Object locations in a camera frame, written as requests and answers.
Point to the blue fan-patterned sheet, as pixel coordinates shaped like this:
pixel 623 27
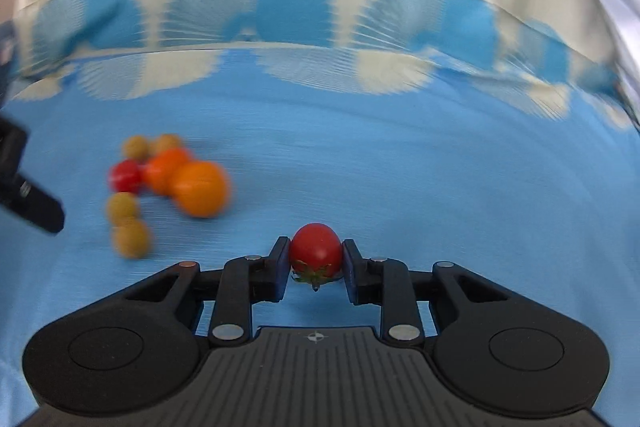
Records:
pixel 400 157

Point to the brown longan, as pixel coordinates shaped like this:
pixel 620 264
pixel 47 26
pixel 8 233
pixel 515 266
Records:
pixel 136 147
pixel 122 207
pixel 131 238
pixel 167 142

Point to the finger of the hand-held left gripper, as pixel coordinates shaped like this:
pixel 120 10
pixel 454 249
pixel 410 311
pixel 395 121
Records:
pixel 40 209
pixel 11 147

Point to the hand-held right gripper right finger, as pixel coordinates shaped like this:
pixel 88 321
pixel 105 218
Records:
pixel 350 269

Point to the red cherry tomato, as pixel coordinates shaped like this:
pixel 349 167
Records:
pixel 125 175
pixel 316 251

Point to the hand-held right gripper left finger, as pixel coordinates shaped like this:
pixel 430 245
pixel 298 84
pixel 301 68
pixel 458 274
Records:
pixel 281 269

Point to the orange cherry tomato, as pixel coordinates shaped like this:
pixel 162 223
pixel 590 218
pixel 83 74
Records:
pixel 200 189
pixel 162 169

